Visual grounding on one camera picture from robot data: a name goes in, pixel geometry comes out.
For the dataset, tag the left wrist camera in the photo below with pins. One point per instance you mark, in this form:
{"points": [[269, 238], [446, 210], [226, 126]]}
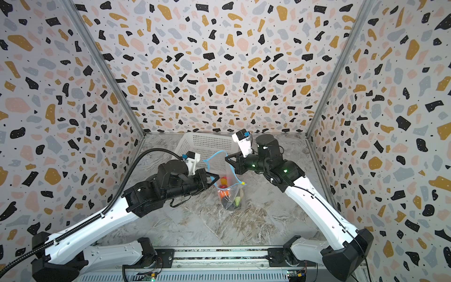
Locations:
{"points": [[191, 159]]}

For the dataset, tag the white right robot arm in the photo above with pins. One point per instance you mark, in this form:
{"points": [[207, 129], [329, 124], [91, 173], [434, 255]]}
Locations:
{"points": [[345, 247]]}

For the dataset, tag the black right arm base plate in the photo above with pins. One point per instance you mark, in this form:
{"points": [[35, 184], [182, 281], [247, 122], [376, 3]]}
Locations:
{"points": [[281, 257]]}

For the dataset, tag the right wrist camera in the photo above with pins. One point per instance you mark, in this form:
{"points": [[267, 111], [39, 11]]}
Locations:
{"points": [[244, 140]]}

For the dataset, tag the aluminium right corner post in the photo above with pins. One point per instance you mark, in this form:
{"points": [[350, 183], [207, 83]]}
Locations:
{"points": [[342, 59]]}

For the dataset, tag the red toy chili pepper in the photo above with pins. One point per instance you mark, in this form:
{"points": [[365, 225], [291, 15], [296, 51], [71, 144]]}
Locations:
{"points": [[223, 183]]}

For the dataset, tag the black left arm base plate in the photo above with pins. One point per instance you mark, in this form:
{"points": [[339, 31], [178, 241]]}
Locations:
{"points": [[161, 259]]}

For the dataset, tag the clear zip top bag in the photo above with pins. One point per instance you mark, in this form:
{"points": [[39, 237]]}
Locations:
{"points": [[229, 187]]}

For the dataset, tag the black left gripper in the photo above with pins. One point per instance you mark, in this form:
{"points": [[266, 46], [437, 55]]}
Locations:
{"points": [[202, 175]]}

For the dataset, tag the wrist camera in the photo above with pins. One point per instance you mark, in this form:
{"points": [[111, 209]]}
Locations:
{"points": [[244, 140], [191, 159]]}

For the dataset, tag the aluminium front rail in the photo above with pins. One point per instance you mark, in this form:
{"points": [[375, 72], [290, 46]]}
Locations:
{"points": [[215, 264]]}

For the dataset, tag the aluminium left corner post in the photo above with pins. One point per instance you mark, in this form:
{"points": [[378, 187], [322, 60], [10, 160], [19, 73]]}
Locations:
{"points": [[70, 8]]}

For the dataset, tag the orange toy fruit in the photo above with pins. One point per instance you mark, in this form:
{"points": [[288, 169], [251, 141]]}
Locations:
{"points": [[224, 195]]}

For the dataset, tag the white plastic basket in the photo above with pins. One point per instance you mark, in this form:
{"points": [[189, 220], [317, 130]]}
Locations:
{"points": [[206, 145]]}

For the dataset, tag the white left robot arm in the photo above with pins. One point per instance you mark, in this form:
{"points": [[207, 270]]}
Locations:
{"points": [[65, 255]]}

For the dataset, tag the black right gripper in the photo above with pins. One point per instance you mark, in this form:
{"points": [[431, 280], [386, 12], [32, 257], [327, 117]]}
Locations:
{"points": [[238, 161]]}

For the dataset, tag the aluminium corner post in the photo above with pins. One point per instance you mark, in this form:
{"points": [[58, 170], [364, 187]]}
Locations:
{"points": [[70, 8], [342, 59]]}

